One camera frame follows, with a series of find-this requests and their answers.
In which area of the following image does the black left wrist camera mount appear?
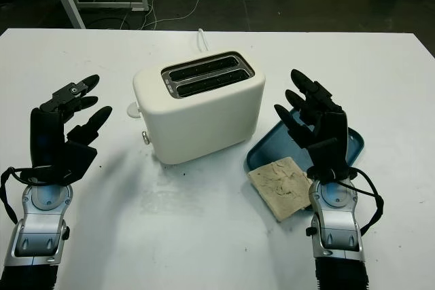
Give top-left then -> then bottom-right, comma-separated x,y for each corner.
18,139 -> 98,187

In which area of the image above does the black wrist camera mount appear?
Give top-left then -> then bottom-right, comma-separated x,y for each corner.
307,138 -> 354,182
18,139 -> 98,187

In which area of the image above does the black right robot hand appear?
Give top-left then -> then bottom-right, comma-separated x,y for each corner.
273,68 -> 351,173

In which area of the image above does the beige bread slice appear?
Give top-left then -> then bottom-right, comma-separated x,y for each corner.
247,156 -> 315,222

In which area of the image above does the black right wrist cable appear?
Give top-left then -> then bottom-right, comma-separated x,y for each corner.
349,167 -> 385,236

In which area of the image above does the white toaster power cord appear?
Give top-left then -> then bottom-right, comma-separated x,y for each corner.
196,28 -> 211,52

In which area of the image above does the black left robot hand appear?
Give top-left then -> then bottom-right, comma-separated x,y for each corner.
29,73 -> 114,170

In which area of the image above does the cream white two-slot toaster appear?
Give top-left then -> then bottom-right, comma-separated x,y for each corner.
132,50 -> 266,165

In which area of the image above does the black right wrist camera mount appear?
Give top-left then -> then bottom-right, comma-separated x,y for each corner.
307,138 -> 354,182

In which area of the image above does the white toaster lever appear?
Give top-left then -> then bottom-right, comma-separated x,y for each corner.
125,102 -> 142,117

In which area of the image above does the blue plastic tray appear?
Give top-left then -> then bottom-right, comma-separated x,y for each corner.
244,106 -> 366,191

